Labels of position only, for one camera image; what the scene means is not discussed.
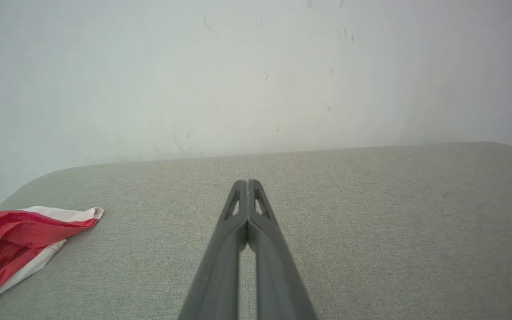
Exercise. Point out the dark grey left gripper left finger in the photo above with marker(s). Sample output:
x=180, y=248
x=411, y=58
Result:
x=218, y=266

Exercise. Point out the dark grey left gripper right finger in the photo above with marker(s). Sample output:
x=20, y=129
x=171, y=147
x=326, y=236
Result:
x=274, y=275

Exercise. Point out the red white Bulls basketball shorts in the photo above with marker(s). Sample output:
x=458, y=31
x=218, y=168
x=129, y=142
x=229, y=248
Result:
x=7, y=244

